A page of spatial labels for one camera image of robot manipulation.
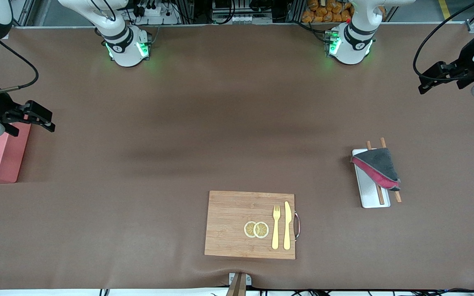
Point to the orange snack bags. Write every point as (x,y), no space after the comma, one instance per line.
(327,12)

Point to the wooden cutting board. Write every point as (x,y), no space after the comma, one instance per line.
(233,226)

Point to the lemon slice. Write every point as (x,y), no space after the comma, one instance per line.
(262,230)

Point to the grey and pink cloth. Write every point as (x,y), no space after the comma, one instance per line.
(379,166)

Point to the yellow fork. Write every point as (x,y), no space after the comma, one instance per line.
(275,234)

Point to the metal table edge bracket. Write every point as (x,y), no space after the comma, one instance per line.
(240,283)

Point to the white power strip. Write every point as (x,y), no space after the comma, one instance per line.
(154,12)

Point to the brown table cover mat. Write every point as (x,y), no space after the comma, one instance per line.
(179,123)

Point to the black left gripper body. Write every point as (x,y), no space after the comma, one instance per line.
(467,58)

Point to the yellow knife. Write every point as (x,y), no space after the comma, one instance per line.
(287,226)

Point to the white rectangular tray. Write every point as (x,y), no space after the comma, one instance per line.
(368,197)

